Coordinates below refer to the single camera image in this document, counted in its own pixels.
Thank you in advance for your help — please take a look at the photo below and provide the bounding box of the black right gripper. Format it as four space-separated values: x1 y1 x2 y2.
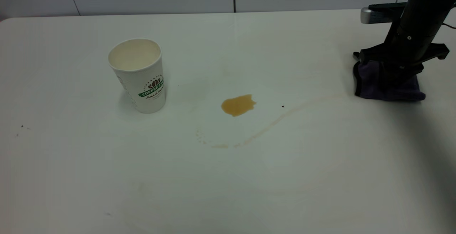
359 11 450 93

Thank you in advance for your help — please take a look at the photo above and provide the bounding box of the purple cloth with black trim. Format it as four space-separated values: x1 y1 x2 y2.
353 52 426 102

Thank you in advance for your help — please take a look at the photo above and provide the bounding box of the white paper coffee cup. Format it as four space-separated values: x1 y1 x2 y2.
108 38 167 114

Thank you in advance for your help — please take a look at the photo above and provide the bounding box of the brown liquid spill puddle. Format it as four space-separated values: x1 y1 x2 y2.
221 94 257 117

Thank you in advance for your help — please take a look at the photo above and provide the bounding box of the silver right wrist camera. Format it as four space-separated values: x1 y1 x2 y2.
361 2 407 25

